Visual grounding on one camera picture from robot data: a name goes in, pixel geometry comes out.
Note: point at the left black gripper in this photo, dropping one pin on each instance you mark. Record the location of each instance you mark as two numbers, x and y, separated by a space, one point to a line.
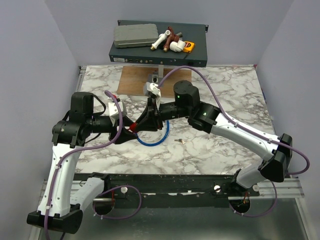
125 135

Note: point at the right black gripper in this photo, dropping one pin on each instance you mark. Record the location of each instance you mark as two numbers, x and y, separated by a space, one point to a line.
151 120

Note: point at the red cable lock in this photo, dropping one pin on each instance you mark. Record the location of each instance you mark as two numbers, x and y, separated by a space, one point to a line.
132 127

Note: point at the blue cable lock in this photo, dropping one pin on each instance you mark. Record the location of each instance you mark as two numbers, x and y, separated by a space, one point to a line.
158 142

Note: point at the silver key bunch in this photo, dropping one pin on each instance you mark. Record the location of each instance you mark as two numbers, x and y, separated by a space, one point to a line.
181 141

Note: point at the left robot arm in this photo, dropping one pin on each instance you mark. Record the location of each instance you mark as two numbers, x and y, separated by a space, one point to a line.
80 130

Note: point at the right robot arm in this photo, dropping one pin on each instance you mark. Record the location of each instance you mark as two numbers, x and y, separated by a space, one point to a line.
273 150

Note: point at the white elbow pipe fitting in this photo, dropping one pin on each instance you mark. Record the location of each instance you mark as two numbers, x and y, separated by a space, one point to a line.
177 46

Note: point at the wooden board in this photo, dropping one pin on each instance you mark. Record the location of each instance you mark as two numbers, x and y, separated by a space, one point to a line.
133 79

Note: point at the yellow tape measure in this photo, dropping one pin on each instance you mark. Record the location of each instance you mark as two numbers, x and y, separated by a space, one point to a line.
188 47

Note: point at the white straight pipe fitting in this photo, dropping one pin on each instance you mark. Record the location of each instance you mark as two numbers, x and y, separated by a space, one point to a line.
162 37

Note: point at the grey plastic case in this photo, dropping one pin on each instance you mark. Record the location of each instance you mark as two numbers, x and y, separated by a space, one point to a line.
135 35

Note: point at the brown pipe fitting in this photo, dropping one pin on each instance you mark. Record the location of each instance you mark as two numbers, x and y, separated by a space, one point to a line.
172 37

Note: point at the dark teal rack device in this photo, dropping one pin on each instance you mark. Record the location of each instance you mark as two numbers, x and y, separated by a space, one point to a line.
194 33

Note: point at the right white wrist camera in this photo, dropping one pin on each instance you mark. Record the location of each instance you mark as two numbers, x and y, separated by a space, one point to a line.
151 89

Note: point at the metal stand post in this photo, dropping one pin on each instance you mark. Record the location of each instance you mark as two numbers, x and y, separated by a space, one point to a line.
157 75

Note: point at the black mounting rail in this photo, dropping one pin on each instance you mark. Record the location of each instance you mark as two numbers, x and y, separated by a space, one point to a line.
168 190

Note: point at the aluminium frame profile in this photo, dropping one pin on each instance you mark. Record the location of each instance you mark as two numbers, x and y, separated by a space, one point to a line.
291 188

